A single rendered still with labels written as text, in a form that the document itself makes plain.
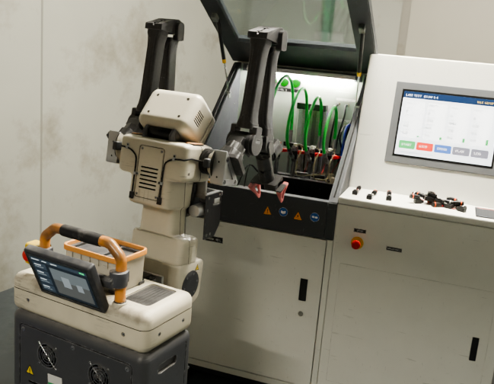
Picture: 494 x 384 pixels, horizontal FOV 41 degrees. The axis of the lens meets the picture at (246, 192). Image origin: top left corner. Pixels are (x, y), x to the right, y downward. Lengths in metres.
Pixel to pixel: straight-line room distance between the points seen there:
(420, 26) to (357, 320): 2.98
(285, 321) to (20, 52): 2.12
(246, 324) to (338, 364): 0.44
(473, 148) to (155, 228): 1.38
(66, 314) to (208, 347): 1.17
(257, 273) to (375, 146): 0.76
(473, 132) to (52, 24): 2.47
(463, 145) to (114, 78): 2.51
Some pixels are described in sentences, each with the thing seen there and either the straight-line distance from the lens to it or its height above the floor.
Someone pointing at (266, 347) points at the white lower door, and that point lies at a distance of 3.03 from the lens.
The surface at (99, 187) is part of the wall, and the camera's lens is 4.60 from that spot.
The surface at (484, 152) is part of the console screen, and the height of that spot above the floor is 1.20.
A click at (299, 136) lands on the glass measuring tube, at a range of 3.25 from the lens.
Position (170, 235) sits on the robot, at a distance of 2.26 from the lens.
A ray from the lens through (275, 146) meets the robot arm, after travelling 2.45.
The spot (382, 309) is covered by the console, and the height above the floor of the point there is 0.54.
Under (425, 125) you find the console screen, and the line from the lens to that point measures 2.92.
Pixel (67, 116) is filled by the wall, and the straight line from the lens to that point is 4.28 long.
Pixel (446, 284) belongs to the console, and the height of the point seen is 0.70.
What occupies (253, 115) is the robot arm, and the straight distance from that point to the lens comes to 2.24.
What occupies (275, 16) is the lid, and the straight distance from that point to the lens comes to 2.96.
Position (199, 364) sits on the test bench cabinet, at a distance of 3.19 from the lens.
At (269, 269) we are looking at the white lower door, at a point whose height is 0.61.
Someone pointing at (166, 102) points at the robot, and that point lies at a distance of 2.25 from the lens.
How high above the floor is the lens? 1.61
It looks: 14 degrees down
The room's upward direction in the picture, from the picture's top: 5 degrees clockwise
